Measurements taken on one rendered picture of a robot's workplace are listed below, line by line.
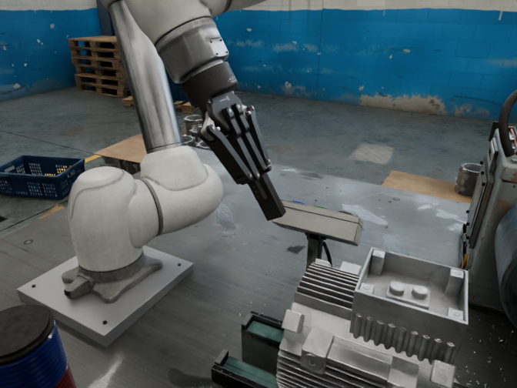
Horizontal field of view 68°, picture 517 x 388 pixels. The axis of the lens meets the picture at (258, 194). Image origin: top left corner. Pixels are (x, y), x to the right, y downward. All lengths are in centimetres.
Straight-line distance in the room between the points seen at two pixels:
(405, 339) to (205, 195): 65
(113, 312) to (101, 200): 25
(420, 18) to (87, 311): 565
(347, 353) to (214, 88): 38
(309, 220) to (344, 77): 565
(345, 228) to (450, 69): 541
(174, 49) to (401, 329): 44
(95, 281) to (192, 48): 64
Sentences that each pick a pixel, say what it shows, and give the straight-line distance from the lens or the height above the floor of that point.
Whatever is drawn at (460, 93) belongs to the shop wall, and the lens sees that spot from 611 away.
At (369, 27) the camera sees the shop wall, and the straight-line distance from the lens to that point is 619.
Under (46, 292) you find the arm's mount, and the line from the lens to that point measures 106.
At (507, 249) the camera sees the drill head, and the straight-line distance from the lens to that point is 79.
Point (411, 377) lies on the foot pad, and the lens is 50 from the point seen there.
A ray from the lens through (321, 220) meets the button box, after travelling 75.
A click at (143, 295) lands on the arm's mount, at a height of 83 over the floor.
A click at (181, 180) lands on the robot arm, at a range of 97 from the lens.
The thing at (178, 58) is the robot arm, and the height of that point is 138.
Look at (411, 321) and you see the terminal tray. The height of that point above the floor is 113.
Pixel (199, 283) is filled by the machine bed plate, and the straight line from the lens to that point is 102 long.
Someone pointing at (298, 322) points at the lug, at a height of 109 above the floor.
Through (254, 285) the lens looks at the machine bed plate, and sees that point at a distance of 100.
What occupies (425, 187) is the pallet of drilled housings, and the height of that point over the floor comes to 15.
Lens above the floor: 145
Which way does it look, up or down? 27 degrees down
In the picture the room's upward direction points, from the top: straight up
